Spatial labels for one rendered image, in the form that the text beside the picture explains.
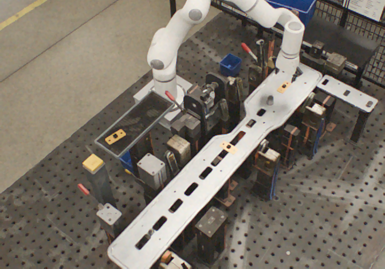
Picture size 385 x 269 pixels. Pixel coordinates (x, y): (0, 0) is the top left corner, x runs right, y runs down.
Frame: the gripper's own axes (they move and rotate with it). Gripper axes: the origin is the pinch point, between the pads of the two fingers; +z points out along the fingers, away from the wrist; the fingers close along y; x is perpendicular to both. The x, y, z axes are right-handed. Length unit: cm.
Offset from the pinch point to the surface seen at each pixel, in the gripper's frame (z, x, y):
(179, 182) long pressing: 9, -74, -5
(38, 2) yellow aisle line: 112, 39, -272
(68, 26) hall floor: 111, 33, -226
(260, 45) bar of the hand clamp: -11.8, -0.7, -15.1
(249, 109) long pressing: 8.5, -21.8, -5.2
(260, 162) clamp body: 10.4, -43.0, 15.6
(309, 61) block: 9.7, 25.2, 0.4
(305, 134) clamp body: 23.8, -7.3, 19.9
